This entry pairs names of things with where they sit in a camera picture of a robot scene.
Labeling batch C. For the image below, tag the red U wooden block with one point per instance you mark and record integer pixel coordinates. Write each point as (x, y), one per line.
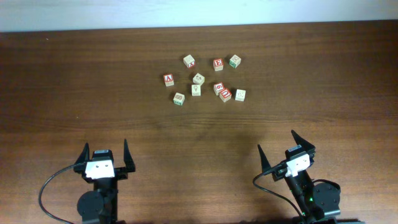
(225, 95)

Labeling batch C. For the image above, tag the red A wooden block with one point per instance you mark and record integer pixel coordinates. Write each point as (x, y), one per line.
(169, 79)

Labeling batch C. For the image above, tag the green sided wooden block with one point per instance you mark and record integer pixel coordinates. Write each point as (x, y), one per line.
(235, 61)

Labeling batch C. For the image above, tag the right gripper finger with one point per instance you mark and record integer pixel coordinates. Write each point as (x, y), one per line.
(265, 166)
(301, 141)

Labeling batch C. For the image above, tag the wooden block top left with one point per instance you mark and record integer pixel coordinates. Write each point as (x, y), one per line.
(189, 61)

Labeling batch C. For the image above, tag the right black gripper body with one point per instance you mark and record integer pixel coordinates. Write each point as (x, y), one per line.
(278, 173)

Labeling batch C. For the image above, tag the ice cream wooden block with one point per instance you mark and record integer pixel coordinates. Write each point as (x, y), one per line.
(196, 90)

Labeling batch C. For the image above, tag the plain picture wooden block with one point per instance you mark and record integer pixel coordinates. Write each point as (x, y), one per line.
(198, 79)

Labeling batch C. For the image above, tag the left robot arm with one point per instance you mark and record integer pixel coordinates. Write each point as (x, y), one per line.
(100, 205)

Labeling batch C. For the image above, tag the green bottom wooden block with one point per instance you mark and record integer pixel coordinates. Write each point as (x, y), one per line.
(179, 99)

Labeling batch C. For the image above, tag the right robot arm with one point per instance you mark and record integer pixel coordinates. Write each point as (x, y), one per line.
(317, 201)

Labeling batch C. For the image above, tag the red 9 wooden block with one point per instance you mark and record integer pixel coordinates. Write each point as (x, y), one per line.
(218, 87)

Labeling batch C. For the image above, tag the red E wooden block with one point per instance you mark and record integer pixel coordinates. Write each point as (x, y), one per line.
(218, 64)

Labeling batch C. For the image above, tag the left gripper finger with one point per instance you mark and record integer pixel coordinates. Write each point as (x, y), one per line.
(127, 158)
(84, 156)

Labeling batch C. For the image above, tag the Z wooden block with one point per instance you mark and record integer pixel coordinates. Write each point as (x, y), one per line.
(240, 95)

